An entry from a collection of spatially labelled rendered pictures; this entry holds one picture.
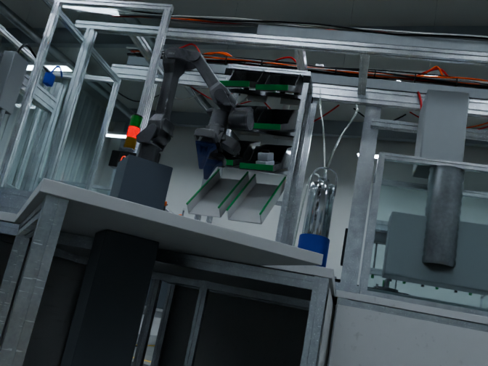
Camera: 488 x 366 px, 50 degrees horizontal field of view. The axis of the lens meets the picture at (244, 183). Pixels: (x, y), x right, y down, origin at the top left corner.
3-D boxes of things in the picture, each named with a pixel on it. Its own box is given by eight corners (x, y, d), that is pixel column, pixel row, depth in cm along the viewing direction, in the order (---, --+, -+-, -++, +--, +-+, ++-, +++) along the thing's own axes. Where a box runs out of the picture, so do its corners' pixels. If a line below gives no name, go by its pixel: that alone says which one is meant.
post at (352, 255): (354, 302, 284) (386, 70, 318) (338, 299, 286) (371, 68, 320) (354, 303, 288) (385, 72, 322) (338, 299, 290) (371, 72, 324)
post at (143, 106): (116, 218, 220) (170, 9, 245) (110, 217, 221) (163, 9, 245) (118, 219, 223) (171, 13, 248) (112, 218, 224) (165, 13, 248)
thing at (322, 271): (332, 278, 160) (333, 268, 160) (-81, 205, 192) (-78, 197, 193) (335, 305, 293) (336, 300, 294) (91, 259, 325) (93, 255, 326)
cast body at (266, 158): (265, 170, 192) (266, 150, 191) (255, 168, 194) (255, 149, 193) (277, 168, 199) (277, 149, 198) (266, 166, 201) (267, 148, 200)
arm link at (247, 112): (215, 88, 158) (251, 88, 153) (226, 100, 165) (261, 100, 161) (207, 123, 155) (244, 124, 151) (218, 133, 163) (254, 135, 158)
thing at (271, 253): (39, 191, 107) (43, 177, 107) (13, 223, 186) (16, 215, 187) (322, 265, 134) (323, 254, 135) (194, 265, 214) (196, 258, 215)
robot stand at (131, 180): (112, 219, 150) (128, 153, 155) (102, 223, 163) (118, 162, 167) (157, 231, 156) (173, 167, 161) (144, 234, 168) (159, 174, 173)
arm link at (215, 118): (205, 103, 160) (233, 103, 156) (213, 113, 165) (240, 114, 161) (200, 122, 157) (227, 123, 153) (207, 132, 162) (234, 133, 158)
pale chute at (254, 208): (261, 224, 184) (261, 213, 182) (227, 220, 189) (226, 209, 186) (287, 186, 206) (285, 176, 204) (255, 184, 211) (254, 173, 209)
